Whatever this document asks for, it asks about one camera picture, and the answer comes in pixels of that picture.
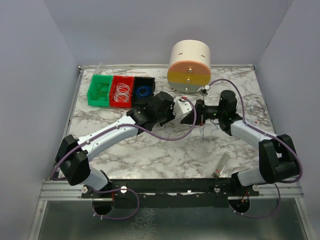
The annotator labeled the black plastic bin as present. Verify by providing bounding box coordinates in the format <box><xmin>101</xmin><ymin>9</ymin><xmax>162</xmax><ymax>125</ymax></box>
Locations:
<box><xmin>131</xmin><ymin>76</ymin><xmax>156</xmax><ymax>107</ymax></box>

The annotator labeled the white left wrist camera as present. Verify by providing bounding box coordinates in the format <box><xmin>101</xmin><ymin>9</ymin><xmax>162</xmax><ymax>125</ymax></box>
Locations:
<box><xmin>173</xmin><ymin>96</ymin><xmax>193</xmax><ymax>118</ymax></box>

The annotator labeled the green plastic bin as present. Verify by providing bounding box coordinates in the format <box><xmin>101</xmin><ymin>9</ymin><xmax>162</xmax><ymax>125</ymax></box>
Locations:
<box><xmin>87</xmin><ymin>75</ymin><xmax>113</xmax><ymax>107</ymax></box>

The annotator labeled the red plastic bin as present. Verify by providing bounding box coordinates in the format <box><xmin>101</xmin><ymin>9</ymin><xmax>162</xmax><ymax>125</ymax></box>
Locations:
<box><xmin>109</xmin><ymin>75</ymin><xmax>134</xmax><ymax>108</ymax></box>

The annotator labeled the aluminium frame rail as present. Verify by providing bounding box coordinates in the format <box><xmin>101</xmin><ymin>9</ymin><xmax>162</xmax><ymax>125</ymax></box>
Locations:
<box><xmin>38</xmin><ymin>65</ymin><xmax>84</xmax><ymax>202</ymax></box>

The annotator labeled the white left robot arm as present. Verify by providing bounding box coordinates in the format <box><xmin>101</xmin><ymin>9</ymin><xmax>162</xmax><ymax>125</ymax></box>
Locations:
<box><xmin>55</xmin><ymin>91</ymin><xmax>174</xmax><ymax>191</ymax></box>

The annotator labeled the long blue wire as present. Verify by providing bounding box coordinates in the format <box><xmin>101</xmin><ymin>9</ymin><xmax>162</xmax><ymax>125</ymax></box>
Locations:
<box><xmin>187</xmin><ymin>98</ymin><xmax>266</xmax><ymax>143</ymax></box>

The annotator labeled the round three-drawer cabinet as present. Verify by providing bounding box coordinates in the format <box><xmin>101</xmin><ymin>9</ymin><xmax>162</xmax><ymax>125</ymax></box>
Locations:
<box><xmin>167</xmin><ymin>39</ymin><xmax>211</xmax><ymax>94</ymax></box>

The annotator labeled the clear plastic bag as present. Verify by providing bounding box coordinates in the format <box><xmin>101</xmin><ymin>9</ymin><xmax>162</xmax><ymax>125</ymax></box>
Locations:
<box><xmin>248</xmin><ymin>119</ymin><xmax>260</xmax><ymax>128</ymax></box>

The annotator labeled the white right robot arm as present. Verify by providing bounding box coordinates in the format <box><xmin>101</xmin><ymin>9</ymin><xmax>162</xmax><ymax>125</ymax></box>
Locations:
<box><xmin>180</xmin><ymin>90</ymin><xmax>301</xmax><ymax>187</ymax></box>

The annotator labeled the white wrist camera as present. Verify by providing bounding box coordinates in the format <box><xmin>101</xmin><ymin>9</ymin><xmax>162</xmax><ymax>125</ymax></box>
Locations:
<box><xmin>173</xmin><ymin>96</ymin><xmax>193</xmax><ymax>118</ymax></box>
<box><xmin>197</xmin><ymin>85</ymin><xmax>210</xmax><ymax>102</ymax></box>

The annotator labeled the green wire coil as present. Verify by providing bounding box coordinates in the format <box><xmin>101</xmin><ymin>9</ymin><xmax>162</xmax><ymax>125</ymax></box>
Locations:
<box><xmin>91</xmin><ymin>81</ymin><xmax>111</xmax><ymax>100</ymax></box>

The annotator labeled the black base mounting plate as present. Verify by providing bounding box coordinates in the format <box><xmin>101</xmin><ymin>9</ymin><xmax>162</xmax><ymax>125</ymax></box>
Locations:
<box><xmin>81</xmin><ymin>177</ymin><xmax>259</xmax><ymax>209</ymax></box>

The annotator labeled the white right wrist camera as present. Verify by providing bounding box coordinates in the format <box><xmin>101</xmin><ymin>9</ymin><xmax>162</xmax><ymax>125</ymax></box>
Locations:
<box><xmin>197</xmin><ymin>85</ymin><xmax>210</xmax><ymax>102</ymax></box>

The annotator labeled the blue wire coil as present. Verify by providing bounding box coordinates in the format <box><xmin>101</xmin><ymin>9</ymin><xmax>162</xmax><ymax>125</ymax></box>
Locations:
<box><xmin>135</xmin><ymin>84</ymin><xmax>153</xmax><ymax>99</ymax></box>

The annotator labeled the white wire coil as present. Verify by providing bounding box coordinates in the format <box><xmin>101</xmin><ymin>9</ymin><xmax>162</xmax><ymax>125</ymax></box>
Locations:
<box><xmin>113</xmin><ymin>82</ymin><xmax>133</xmax><ymax>103</ymax></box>

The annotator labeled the grey tool with red label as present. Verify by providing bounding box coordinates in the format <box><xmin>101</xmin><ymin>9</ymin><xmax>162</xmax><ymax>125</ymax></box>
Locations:
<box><xmin>211</xmin><ymin>153</ymin><xmax>230</xmax><ymax>179</ymax></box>

